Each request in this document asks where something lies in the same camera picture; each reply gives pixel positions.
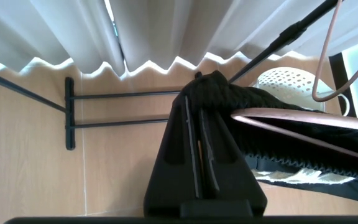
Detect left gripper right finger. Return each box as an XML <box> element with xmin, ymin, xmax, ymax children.
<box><xmin>199</xmin><ymin>107</ymin><xmax>269</xmax><ymax>218</ymax></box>

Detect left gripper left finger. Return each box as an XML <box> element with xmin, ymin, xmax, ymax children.
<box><xmin>143</xmin><ymin>94</ymin><xmax>200</xmax><ymax>218</ymax></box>

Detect black shorts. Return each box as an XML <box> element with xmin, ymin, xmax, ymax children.
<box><xmin>178</xmin><ymin>70</ymin><xmax>358</xmax><ymax>206</ymax></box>

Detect pink clothes hanger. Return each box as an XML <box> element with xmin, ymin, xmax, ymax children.
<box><xmin>311</xmin><ymin>0</ymin><xmax>358</xmax><ymax>103</ymax></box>
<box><xmin>230</xmin><ymin>107</ymin><xmax>358</xmax><ymax>166</ymax></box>

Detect white laundry basket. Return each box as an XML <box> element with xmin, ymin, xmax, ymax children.
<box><xmin>252</xmin><ymin>67</ymin><xmax>351</xmax><ymax>118</ymax></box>

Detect black clothes rack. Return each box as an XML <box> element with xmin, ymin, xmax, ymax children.
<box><xmin>0</xmin><ymin>0</ymin><xmax>341</xmax><ymax>151</ymax></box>

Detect beige curtain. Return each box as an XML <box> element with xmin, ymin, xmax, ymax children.
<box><xmin>0</xmin><ymin>0</ymin><xmax>358</xmax><ymax>77</ymax></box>

